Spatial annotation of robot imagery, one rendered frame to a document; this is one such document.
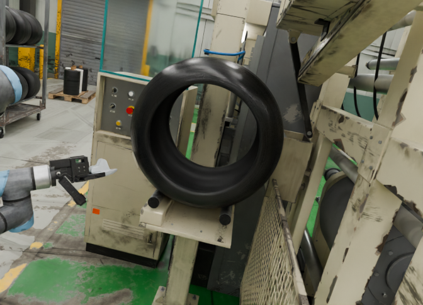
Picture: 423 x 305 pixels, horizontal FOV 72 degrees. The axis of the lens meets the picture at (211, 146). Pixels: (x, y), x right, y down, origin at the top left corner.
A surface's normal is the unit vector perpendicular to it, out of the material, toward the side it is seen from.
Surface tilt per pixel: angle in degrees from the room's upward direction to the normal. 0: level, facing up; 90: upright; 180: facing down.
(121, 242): 90
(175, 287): 90
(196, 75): 80
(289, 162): 90
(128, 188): 91
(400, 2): 162
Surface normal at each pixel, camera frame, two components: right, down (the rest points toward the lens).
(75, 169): 0.54, 0.04
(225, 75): -0.06, 0.08
